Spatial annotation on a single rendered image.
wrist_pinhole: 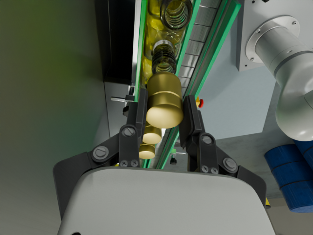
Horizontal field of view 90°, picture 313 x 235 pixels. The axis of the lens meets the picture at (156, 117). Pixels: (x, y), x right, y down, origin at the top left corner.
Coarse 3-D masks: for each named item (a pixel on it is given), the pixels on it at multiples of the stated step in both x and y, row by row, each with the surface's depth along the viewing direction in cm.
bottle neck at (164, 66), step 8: (160, 40) 20; (160, 48) 19; (168, 48) 19; (152, 56) 20; (160, 56) 18; (168, 56) 18; (152, 64) 18; (160, 64) 21; (168, 64) 20; (176, 64) 19; (152, 72) 18
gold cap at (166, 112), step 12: (168, 72) 15; (156, 84) 14; (168, 84) 14; (180, 84) 15; (156, 96) 13; (168, 96) 13; (180, 96) 14; (156, 108) 13; (168, 108) 13; (180, 108) 13; (156, 120) 14; (168, 120) 14; (180, 120) 14
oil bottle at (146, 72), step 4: (144, 60) 25; (148, 60) 25; (144, 64) 25; (148, 64) 25; (144, 68) 25; (148, 68) 24; (140, 72) 26; (144, 72) 25; (148, 72) 25; (140, 76) 27; (144, 76) 25; (148, 76) 25; (140, 80) 27; (144, 80) 26; (140, 84) 27; (144, 84) 26; (144, 88) 27
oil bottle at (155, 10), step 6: (150, 0) 18; (156, 0) 17; (192, 0) 18; (150, 6) 18; (156, 6) 18; (168, 6) 20; (174, 6) 20; (192, 6) 19; (150, 12) 19; (156, 12) 18; (156, 18) 19
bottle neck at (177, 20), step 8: (160, 0) 15; (168, 0) 13; (184, 0) 13; (160, 8) 14; (168, 8) 18; (184, 8) 15; (192, 8) 14; (160, 16) 14; (168, 16) 16; (176, 16) 16; (184, 16) 15; (168, 24) 15; (176, 24) 15; (184, 24) 15
